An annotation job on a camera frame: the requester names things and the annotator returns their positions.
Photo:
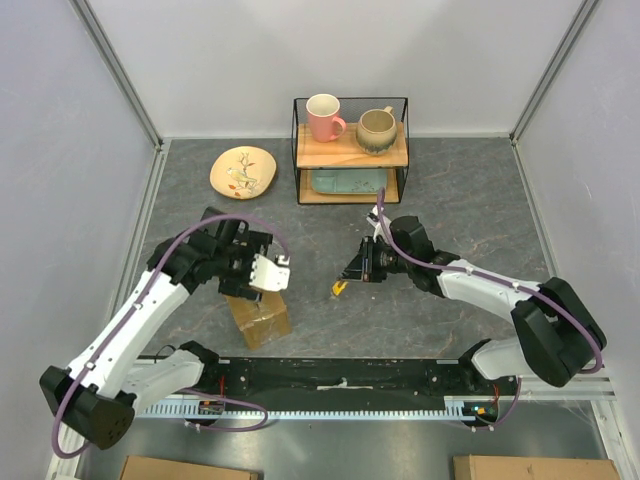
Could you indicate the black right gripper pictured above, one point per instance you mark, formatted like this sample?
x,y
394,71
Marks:
x,y
362,268

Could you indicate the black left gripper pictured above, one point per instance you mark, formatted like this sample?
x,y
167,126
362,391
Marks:
x,y
236,287

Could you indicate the yellow utility knife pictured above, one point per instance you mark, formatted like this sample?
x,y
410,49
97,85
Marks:
x,y
338,287

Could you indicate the brown cardboard express box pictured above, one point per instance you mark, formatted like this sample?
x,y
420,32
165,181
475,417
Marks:
x,y
261,322

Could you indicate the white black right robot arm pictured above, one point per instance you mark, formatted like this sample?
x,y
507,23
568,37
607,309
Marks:
x,y
555,337

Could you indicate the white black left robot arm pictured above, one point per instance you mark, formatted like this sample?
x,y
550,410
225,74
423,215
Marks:
x,y
99,393

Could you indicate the cardboard box bottom left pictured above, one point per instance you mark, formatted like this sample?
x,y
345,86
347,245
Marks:
x,y
146,468

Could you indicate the cardboard box bottom right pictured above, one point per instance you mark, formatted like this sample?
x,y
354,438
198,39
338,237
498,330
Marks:
x,y
476,467

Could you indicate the teal rectangular ceramic tray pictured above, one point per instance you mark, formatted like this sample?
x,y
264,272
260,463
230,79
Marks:
x,y
348,181

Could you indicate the beige plate with bird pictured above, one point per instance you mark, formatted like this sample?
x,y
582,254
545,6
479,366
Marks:
x,y
243,173

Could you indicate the beige stoneware mug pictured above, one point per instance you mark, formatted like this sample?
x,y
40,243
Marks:
x,y
376,131

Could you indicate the pink ceramic mug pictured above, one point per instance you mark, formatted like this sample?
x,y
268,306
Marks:
x,y
324,119

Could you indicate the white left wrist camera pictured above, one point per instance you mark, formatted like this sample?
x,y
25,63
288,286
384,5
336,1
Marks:
x,y
270,275

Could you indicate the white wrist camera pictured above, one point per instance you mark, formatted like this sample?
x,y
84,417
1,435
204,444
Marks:
x,y
270,275
374,220

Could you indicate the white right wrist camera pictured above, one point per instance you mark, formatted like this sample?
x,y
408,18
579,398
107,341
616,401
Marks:
x,y
374,220

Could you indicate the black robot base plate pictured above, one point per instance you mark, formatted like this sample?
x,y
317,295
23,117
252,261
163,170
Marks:
x,y
351,382

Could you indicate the black wire wooden shelf rack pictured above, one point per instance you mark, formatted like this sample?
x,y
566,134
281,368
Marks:
x,y
345,153

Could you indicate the grey slotted cable duct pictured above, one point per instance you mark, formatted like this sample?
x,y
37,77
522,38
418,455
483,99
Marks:
x,y
192,409

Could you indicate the aluminium frame rail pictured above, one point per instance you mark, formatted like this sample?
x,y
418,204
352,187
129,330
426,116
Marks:
x,y
106,50

